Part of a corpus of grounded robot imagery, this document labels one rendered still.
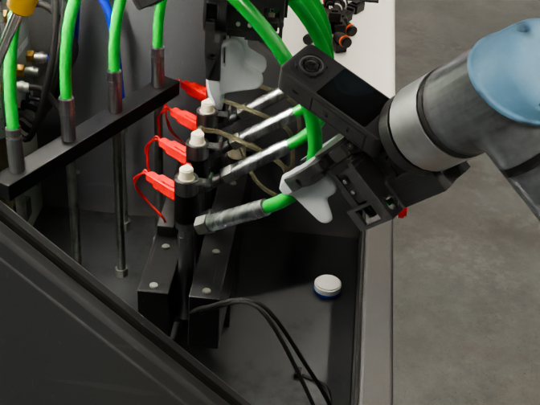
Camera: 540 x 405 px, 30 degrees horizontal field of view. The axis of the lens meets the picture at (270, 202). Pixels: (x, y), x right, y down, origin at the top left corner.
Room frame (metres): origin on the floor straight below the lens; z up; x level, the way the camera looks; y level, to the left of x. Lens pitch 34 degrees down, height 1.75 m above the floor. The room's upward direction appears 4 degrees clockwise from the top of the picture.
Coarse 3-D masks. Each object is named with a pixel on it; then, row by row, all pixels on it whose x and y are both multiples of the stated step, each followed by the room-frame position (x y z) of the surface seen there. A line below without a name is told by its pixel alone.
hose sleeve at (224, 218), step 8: (256, 200) 0.85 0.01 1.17; (232, 208) 0.86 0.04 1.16; (240, 208) 0.85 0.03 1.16; (248, 208) 0.84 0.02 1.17; (256, 208) 0.84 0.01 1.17; (208, 216) 0.87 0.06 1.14; (216, 216) 0.86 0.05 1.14; (224, 216) 0.85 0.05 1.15; (232, 216) 0.85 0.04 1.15; (240, 216) 0.84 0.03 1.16; (248, 216) 0.84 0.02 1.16; (256, 216) 0.84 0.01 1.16; (264, 216) 0.84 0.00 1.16; (208, 224) 0.86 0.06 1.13; (216, 224) 0.86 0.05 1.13; (224, 224) 0.85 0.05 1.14; (232, 224) 0.85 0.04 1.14
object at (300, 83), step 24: (312, 48) 0.80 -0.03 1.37; (288, 72) 0.77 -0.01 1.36; (312, 72) 0.77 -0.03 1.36; (336, 72) 0.78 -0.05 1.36; (312, 96) 0.75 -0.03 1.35; (336, 96) 0.75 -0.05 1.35; (360, 96) 0.75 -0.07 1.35; (384, 96) 0.76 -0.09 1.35; (336, 120) 0.74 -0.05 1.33; (360, 120) 0.73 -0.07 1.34; (360, 144) 0.73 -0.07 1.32
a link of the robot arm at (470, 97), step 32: (512, 32) 0.64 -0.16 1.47; (448, 64) 0.68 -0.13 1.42; (480, 64) 0.64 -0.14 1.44; (512, 64) 0.62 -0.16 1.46; (448, 96) 0.65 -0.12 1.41; (480, 96) 0.63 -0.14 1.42; (512, 96) 0.61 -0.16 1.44; (448, 128) 0.65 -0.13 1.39; (480, 128) 0.63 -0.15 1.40; (512, 128) 0.62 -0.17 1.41; (512, 160) 0.62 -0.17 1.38
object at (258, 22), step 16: (240, 0) 0.85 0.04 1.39; (256, 16) 0.85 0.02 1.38; (16, 32) 0.97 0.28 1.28; (272, 32) 0.84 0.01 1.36; (16, 48) 0.98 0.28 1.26; (272, 48) 0.83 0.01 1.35; (16, 64) 0.98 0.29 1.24; (16, 80) 0.98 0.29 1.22; (16, 96) 0.98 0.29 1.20; (16, 112) 0.98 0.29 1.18; (304, 112) 0.82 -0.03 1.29; (16, 128) 0.98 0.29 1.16; (320, 128) 0.82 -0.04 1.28; (320, 144) 0.81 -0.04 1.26; (272, 208) 0.83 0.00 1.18
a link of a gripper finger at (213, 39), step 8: (208, 8) 0.94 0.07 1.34; (216, 8) 0.94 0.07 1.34; (208, 16) 0.94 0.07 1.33; (216, 16) 0.94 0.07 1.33; (208, 24) 0.92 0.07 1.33; (208, 32) 0.92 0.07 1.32; (216, 32) 0.93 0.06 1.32; (208, 40) 0.92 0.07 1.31; (216, 40) 0.92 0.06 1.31; (208, 48) 0.92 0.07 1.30; (216, 48) 0.92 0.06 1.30; (208, 56) 0.93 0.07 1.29; (216, 56) 0.92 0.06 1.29; (208, 64) 0.93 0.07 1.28; (216, 64) 0.93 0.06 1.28; (208, 72) 0.93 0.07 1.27; (216, 72) 0.94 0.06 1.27; (216, 80) 0.94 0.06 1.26
